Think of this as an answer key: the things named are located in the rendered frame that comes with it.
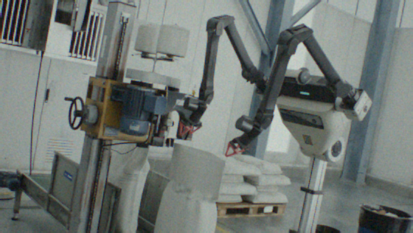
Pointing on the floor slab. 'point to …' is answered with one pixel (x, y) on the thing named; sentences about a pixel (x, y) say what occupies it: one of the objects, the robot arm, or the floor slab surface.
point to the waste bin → (370, 219)
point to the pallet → (248, 209)
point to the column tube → (92, 150)
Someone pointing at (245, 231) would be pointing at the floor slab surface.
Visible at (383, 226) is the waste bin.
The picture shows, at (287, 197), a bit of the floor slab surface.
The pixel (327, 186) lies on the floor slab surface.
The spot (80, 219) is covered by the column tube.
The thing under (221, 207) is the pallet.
